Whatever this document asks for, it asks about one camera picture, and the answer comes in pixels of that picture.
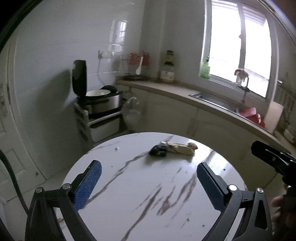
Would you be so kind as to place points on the red basin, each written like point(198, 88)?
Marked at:
point(251, 114)

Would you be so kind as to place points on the steel sink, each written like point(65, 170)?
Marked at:
point(215, 99)

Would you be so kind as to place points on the black crumpled bag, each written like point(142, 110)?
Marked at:
point(158, 150)

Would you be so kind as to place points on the green soap bottle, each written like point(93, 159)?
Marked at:
point(204, 69)

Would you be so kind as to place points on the pale cutting board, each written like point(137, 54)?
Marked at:
point(274, 117)

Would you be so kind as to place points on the wall utensil rack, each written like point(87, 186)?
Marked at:
point(284, 97)

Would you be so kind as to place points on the cream kitchen counter cabinet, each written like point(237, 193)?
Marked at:
point(173, 111)

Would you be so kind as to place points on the dark sauce bottle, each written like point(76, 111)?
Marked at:
point(169, 56)

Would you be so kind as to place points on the white door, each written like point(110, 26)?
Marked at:
point(9, 127)

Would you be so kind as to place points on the small ginger piece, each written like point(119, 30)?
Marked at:
point(193, 146)

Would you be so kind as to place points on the white wall socket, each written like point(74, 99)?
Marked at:
point(105, 54)

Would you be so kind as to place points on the glass jar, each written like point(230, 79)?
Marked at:
point(167, 74)

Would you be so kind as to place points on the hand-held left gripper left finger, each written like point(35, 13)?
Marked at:
point(89, 183)

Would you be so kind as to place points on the brown paper wrapper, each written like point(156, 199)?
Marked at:
point(180, 148)

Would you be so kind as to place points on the cloth on faucet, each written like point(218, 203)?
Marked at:
point(240, 74)

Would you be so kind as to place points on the white storage cart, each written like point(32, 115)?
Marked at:
point(99, 127)

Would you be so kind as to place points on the white rice spoon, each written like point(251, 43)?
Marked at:
point(139, 67)

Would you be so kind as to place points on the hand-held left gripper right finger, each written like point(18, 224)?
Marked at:
point(209, 185)

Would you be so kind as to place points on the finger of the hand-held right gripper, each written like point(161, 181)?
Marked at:
point(270, 157)

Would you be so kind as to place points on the sliding window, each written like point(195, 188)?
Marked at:
point(231, 46)

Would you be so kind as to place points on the metal faucet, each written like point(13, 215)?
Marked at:
point(243, 95)

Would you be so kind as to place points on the person's right hand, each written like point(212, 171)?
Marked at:
point(281, 215)

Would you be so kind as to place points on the hanging clear plastic bag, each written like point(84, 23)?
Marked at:
point(131, 111)

